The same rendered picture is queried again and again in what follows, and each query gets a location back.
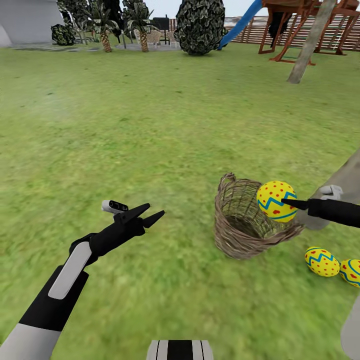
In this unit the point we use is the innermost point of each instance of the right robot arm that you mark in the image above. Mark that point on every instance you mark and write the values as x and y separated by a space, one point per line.
330 208

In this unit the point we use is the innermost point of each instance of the easter egg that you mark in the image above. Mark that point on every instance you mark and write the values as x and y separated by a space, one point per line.
350 271
269 198
322 262

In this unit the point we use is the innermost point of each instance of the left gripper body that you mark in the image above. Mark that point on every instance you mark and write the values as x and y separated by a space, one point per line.
115 235

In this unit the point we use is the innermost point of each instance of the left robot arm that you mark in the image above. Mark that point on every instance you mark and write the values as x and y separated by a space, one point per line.
38 331

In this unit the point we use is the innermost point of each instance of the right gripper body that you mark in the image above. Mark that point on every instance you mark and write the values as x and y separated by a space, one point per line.
331 210

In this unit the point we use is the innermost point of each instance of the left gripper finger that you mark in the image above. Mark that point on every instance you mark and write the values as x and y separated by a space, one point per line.
148 222
129 216

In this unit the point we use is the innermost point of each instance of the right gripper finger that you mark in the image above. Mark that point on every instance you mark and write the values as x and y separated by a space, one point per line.
300 204

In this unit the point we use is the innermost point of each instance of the wicker basket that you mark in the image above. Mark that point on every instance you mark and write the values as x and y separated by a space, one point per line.
230 231

